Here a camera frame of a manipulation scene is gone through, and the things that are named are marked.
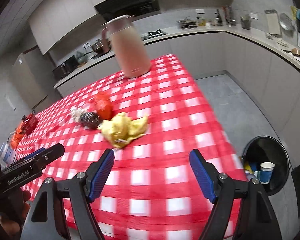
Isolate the blue paper cup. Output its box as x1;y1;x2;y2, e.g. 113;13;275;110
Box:
259;162;275;184

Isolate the white tissue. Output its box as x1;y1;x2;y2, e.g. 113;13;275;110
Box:
70;106;87;122

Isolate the steel wool scrubber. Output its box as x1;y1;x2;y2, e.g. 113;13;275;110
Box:
79;112;102;129

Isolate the red plastic bag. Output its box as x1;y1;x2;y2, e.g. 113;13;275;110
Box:
94;92;113;120

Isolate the yellow cloth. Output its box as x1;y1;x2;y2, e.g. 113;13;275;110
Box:
98;112;148;148

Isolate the black trash bucket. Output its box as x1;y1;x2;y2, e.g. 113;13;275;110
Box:
241;135;290;196

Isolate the person left hand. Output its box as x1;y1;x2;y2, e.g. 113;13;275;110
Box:
0;190;31;237

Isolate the tissue pack on table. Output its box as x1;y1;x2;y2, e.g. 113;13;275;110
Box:
0;142;16;167

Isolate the orange plastic bag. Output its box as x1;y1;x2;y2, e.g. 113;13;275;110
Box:
8;128;25;150

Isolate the red box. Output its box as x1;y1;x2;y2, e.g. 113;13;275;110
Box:
21;112;38;135

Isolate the refrigerator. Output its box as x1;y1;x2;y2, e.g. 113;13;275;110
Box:
10;46;62;112

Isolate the black microwave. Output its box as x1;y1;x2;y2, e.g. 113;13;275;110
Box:
52;55;79;81

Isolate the teal ceramic vase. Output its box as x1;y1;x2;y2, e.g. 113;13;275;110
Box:
76;50;88;65

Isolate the red checkered tablecloth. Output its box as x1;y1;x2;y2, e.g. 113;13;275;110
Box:
17;54;245;239

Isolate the pink thermos jug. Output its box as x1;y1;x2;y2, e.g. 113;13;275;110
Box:
101;15;151;79

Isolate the gas stove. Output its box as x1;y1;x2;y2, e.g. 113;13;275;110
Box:
141;29;167;41

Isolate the white cutting board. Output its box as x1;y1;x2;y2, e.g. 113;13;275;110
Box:
264;9;281;36

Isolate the utensil holder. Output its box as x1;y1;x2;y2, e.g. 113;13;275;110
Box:
240;14;251;30

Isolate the black range hood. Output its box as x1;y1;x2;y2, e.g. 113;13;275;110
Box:
94;0;160;22

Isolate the metal strainer plate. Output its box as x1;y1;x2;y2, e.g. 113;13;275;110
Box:
279;13;294;31

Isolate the dark wine bottle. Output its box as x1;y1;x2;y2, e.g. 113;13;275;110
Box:
215;9;223;26

